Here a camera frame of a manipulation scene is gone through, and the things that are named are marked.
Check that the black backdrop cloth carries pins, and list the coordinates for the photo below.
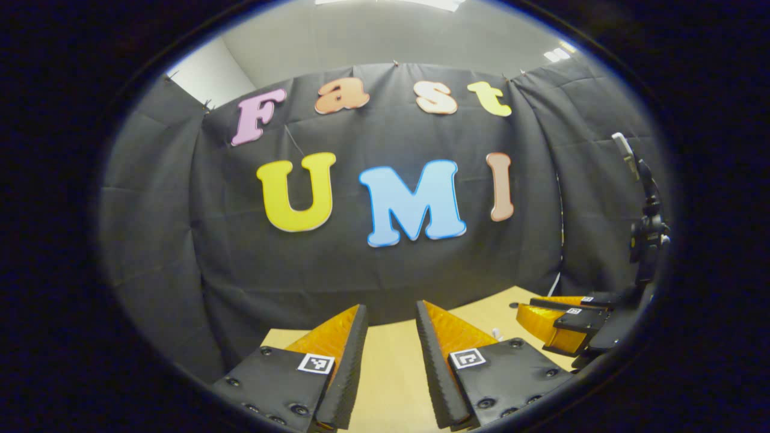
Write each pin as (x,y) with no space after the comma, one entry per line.
(180,240)

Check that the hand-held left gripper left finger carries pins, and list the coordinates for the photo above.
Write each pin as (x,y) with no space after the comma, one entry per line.
(352,373)

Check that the small ceiling light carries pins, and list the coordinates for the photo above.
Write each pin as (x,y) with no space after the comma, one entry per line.
(556,54)

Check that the wooden desktop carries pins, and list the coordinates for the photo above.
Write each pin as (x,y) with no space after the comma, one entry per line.
(391,373)

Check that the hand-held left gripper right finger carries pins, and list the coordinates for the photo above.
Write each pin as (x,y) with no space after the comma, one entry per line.
(434,373)

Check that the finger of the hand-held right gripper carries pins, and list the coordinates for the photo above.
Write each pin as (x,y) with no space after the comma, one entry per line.
(541,322)
(592,300)

